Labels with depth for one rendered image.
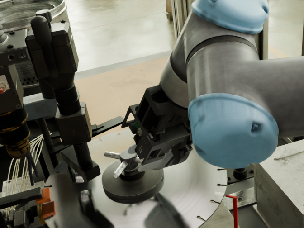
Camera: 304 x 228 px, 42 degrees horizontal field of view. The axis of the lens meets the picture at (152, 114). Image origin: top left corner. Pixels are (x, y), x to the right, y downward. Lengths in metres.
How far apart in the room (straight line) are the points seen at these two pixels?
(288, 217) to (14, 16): 1.09
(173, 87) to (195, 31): 0.09
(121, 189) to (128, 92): 0.79
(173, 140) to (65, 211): 0.24
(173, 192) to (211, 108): 0.35
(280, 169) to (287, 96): 0.44
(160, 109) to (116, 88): 1.00
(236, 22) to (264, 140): 0.12
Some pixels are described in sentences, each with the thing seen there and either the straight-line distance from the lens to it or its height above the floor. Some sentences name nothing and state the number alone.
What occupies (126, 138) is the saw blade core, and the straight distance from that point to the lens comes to 0.82.
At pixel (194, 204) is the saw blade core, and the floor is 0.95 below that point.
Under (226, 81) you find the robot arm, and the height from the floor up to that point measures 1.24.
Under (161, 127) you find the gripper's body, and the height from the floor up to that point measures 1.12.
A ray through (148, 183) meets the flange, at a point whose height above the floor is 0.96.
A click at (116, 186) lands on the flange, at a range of 0.69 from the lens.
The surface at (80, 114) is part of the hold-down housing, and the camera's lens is 0.58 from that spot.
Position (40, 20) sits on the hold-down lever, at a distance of 0.50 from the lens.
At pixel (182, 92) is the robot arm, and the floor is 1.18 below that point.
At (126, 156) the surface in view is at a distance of 0.68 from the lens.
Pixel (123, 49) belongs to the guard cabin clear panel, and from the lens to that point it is 1.75.
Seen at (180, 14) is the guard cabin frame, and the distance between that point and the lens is 1.73.
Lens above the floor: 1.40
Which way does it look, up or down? 31 degrees down
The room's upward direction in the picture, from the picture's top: 9 degrees counter-clockwise
